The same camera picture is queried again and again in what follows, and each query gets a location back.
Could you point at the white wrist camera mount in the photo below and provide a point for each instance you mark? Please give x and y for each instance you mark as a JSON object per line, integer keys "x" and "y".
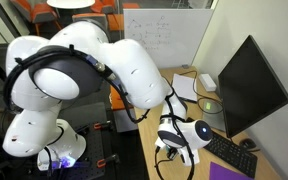
{"x": 189, "y": 156}

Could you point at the white whiteboard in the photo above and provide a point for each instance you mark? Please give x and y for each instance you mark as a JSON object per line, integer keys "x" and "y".
{"x": 177, "y": 33}

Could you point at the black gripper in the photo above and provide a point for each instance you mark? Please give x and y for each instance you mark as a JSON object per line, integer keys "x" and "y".
{"x": 172, "y": 154}

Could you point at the purple folder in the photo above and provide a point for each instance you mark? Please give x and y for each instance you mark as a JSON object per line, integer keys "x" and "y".
{"x": 225, "y": 172}

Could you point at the black perforated mounting board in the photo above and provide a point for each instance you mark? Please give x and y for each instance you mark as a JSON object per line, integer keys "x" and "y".
{"x": 90, "y": 116}

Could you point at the black computer monitor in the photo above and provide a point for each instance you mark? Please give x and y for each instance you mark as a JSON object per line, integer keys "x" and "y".
{"x": 250, "y": 90}

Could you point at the black keyboard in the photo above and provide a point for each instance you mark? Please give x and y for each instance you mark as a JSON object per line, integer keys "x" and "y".
{"x": 234, "y": 153}

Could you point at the black computer mouse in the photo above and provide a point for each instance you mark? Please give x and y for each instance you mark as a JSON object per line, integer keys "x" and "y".
{"x": 248, "y": 143}

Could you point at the white box under orange box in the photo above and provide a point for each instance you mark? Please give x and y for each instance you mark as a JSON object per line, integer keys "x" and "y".
{"x": 125, "y": 121}

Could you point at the round white table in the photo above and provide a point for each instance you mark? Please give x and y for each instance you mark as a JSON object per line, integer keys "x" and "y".
{"x": 70, "y": 3}

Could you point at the white rectangular box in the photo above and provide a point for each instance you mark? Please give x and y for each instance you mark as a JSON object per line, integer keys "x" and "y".
{"x": 207, "y": 82}

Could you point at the grey monitor stand base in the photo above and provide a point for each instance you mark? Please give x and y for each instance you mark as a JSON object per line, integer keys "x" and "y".
{"x": 214, "y": 115}

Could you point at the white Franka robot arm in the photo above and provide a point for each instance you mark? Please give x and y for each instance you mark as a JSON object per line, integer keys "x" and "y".
{"x": 134, "y": 73}

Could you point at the grey and orange chair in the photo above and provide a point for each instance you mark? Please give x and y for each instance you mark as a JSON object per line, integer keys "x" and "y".
{"x": 90, "y": 18}

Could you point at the white notebook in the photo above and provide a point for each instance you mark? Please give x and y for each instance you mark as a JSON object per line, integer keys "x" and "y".
{"x": 185, "y": 86}

